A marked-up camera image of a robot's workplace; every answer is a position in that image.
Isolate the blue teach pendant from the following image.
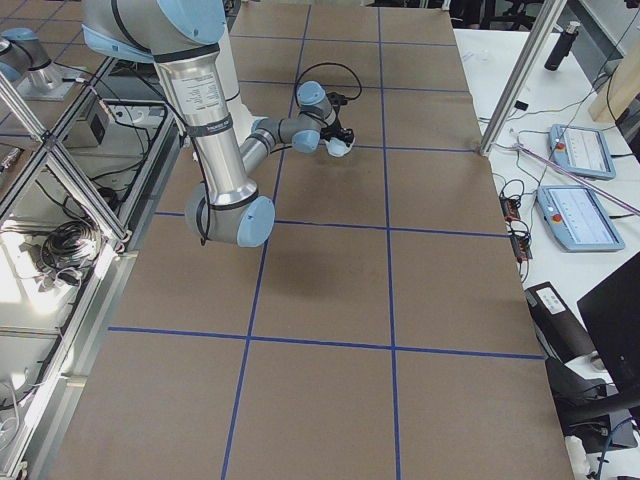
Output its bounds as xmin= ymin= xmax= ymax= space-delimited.
xmin=536 ymin=185 xmax=625 ymax=253
xmin=549 ymin=124 xmax=616 ymax=180

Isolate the black computer monitor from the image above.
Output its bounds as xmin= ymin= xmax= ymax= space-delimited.
xmin=577 ymin=254 xmax=639 ymax=390

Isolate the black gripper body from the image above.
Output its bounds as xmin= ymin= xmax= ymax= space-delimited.
xmin=322 ymin=116 xmax=354 ymax=141

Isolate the light blue plastic cup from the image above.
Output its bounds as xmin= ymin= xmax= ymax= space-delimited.
xmin=324 ymin=137 xmax=352 ymax=158

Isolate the near blue teach pendant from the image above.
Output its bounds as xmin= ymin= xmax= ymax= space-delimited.
xmin=536 ymin=185 xmax=625 ymax=253

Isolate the grey power supply box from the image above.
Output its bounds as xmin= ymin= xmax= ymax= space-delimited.
xmin=63 ymin=100 xmax=110 ymax=148

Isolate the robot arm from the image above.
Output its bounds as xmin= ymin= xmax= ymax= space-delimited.
xmin=83 ymin=1 xmax=354 ymax=247

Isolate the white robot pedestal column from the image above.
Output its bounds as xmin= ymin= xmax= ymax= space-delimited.
xmin=213 ymin=1 xmax=262 ymax=143

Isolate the reacher grabber stick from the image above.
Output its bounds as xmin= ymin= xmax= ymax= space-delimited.
xmin=514 ymin=143 xmax=640 ymax=216

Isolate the coiled black cable bundle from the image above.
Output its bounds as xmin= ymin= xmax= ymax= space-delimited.
xmin=40 ymin=219 xmax=104 ymax=281

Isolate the aluminium frame post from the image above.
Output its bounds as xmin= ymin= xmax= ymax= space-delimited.
xmin=478 ymin=0 xmax=567 ymax=157

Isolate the far blue teach pendant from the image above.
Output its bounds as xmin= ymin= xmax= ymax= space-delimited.
xmin=549 ymin=124 xmax=616 ymax=180

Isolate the black camera cable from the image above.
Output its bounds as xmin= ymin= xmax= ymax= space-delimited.
xmin=292 ymin=61 xmax=363 ymax=109

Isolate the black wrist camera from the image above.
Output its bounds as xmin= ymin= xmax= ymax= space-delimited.
xmin=327 ymin=92 xmax=349 ymax=110

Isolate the black bottle on desk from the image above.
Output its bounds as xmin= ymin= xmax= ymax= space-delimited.
xmin=544 ymin=25 xmax=579 ymax=71

